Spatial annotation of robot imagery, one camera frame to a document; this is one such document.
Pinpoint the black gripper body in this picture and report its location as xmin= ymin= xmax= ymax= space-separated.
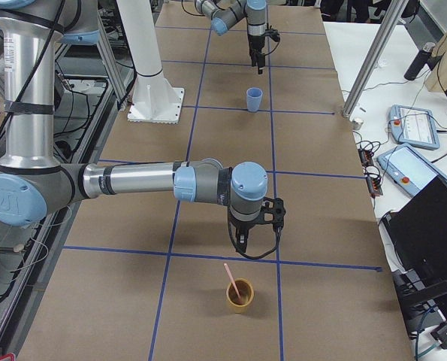
xmin=247 ymin=35 xmax=265 ymax=64
xmin=228 ymin=211 xmax=263 ymax=240

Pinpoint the light blue plastic cup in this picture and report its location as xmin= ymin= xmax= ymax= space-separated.
xmin=246 ymin=87 xmax=263 ymax=113

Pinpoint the pink chopstick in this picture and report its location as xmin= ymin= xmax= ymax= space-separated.
xmin=223 ymin=262 xmax=241 ymax=301

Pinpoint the yellow-brown cup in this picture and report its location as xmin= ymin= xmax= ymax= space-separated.
xmin=226 ymin=278 xmax=255 ymax=314

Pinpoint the small metal cylinder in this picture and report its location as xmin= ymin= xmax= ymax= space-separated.
xmin=352 ymin=117 xmax=364 ymax=131

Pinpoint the black water bottle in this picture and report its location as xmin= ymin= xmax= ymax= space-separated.
xmin=403 ymin=42 xmax=436 ymax=81

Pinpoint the far blue teach pendant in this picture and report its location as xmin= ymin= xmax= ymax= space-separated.
xmin=388 ymin=105 xmax=440 ymax=150

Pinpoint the blue teach pendant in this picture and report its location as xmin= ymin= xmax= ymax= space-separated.
xmin=388 ymin=105 xmax=440 ymax=150
xmin=377 ymin=144 xmax=447 ymax=196

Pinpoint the near blue teach pendant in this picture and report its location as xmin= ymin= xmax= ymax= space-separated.
xmin=377 ymin=144 xmax=447 ymax=196

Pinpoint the black computer monitor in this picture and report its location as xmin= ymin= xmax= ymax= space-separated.
xmin=383 ymin=176 xmax=447 ymax=283

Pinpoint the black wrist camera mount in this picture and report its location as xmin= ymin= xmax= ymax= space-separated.
xmin=261 ymin=197 xmax=286 ymax=232
xmin=264 ymin=23 xmax=280 ymax=43

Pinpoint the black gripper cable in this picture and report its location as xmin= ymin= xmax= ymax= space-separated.
xmin=226 ymin=214 xmax=284 ymax=261
xmin=264 ymin=23 xmax=282 ymax=57

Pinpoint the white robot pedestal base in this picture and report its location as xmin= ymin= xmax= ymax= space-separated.
xmin=117 ymin=0 xmax=185 ymax=124

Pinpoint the aluminium frame post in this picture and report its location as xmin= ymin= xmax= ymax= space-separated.
xmin=342 ymin=0 xmax=409 ymax=119

